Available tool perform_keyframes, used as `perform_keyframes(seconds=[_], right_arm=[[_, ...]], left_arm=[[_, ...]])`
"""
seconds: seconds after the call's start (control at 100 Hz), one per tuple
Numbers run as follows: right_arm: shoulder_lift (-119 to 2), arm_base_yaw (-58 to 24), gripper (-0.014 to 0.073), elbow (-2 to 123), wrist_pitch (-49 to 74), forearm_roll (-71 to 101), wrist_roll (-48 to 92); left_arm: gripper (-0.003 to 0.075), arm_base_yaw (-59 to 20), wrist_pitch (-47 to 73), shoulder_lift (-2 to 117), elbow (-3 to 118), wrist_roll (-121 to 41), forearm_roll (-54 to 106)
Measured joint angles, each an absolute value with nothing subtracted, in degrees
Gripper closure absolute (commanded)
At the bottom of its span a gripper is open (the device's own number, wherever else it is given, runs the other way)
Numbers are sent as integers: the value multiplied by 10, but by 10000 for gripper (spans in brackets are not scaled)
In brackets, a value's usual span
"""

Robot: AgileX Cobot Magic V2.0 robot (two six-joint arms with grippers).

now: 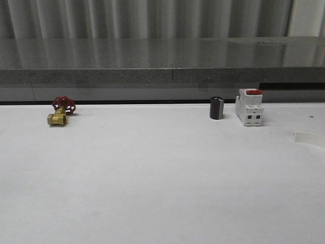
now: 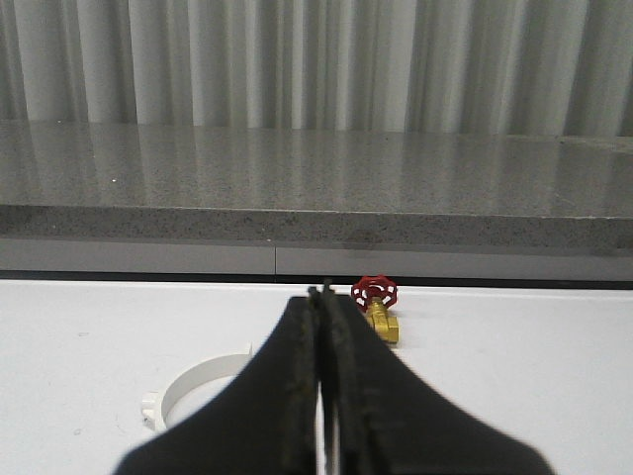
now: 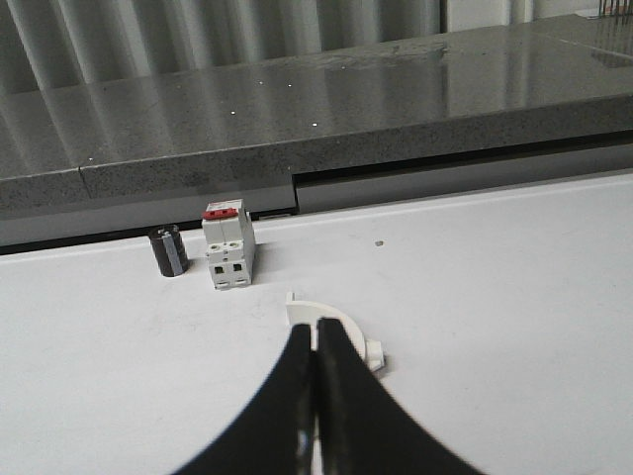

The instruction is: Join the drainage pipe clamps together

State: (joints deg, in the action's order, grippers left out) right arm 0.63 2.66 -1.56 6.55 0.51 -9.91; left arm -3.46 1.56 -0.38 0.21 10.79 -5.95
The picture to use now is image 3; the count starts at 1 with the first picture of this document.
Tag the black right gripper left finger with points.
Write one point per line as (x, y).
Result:
(274, 433)

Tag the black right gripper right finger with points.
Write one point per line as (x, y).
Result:
(362, 428)

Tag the white half pipe clamp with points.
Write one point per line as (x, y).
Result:
(302, 312)

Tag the black cylindrical capacitor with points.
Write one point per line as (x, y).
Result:
(169, 250)

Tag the grey stone countertop ledge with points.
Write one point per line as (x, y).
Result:
(258, 125)

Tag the white circuit breaker red switch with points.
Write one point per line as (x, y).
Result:
(230, 242)

